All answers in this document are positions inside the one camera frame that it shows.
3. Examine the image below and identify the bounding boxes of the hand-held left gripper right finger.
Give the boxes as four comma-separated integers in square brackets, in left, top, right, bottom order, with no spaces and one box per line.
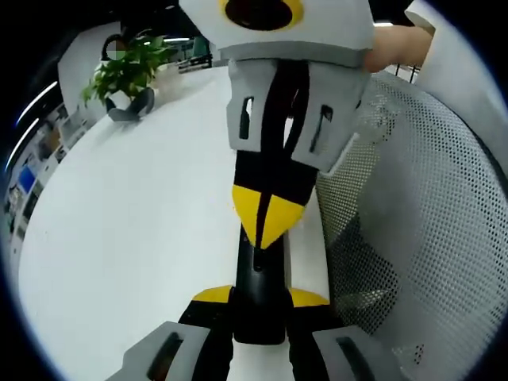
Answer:
[286,287,406,381]

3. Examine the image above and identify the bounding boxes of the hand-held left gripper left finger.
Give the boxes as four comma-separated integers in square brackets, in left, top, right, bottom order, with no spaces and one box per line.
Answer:
[103,284,236,381]

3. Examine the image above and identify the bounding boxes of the black remote control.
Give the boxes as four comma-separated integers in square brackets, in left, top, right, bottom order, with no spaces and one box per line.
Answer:
[232,228,294,346]

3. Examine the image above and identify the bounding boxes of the person's right hand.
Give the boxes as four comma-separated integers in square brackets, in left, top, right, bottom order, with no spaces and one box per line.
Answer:
[364,25,433,74]

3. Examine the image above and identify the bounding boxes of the grey mesh office chair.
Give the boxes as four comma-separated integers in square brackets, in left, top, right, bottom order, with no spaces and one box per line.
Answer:
[316,71,508,381]

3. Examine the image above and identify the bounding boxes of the dark grey figurine legs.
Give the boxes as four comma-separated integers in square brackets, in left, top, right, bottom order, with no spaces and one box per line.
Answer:
[104,87,156,122]

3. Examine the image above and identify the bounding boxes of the green potted plant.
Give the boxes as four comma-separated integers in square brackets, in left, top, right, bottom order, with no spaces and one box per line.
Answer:
[80,34,176,109]

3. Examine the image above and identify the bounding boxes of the white square pillar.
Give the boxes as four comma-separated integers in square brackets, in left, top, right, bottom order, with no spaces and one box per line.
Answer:
[56,30,110,117]

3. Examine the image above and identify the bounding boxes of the ceiling light strip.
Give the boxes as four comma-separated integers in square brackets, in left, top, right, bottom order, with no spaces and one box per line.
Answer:
[16,80,60,121]
[5,117,41,170]

